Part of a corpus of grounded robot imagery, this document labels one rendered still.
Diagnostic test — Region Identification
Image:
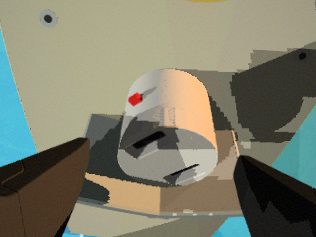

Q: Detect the white cylinder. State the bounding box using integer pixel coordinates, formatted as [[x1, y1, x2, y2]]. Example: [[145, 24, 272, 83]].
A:
[[117, 69, 219, 187]]

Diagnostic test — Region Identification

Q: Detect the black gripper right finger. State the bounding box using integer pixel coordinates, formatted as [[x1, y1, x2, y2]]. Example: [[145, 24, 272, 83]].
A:
[[232, 155, 316, 237]]

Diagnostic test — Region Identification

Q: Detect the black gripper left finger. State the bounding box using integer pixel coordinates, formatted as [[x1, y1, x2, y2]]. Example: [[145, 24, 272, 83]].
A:
[[0, 137, 90, 237]]

